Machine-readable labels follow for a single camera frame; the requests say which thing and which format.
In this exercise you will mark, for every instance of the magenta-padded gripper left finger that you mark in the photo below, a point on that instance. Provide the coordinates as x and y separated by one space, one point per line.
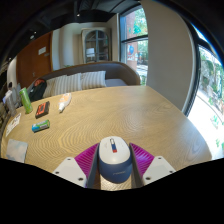
68 168

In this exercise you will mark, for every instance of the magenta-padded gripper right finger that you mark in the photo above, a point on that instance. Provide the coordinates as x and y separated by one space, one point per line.
156 166

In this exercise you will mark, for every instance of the white and blue computer mouse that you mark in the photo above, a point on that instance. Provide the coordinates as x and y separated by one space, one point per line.
114 160

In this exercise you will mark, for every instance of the sky print mouse pad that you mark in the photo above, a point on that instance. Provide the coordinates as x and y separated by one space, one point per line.
16 150

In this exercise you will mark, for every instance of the small green and blue pack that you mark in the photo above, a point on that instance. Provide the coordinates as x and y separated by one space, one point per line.
40 126

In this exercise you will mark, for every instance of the white tube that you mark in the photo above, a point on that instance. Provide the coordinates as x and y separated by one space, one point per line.
64 101

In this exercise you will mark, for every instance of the white sticker sheet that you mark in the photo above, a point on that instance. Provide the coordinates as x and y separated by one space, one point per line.
12 125

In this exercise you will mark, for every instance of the green drink can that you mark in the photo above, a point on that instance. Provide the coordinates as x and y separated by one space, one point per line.
26 100

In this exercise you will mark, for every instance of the striped cushion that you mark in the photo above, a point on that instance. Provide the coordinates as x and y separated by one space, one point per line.
68 84
94 80
50 87

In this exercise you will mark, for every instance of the black backpack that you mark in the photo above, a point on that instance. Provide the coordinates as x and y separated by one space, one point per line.
37 90

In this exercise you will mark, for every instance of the clear plastic cup with lid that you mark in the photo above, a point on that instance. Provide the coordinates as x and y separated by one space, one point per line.
11 106

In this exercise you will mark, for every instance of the grey curved sofa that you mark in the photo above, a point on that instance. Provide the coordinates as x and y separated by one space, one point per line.
118 71

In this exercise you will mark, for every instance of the brown wooden door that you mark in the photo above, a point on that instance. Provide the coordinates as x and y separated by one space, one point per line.
33 61

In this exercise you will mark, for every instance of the arched glass door cabinet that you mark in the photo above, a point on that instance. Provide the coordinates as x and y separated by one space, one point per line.
96 46

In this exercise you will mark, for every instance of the black framed window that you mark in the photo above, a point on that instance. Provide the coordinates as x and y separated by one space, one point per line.
134 40

